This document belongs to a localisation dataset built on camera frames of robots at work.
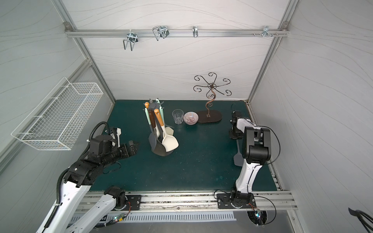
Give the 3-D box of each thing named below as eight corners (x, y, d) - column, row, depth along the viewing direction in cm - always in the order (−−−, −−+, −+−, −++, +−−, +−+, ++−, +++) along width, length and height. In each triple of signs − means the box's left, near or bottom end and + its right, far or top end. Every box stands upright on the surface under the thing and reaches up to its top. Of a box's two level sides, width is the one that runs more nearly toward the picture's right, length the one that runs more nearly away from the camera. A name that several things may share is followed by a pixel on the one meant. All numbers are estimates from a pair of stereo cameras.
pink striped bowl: (183, 127, 109) (183, 120, 103) (183, 117, 115) (183, 111, 109) (198, 127, 109) (199, 120, 103) (198, 117, 115) (198, 111, 109)
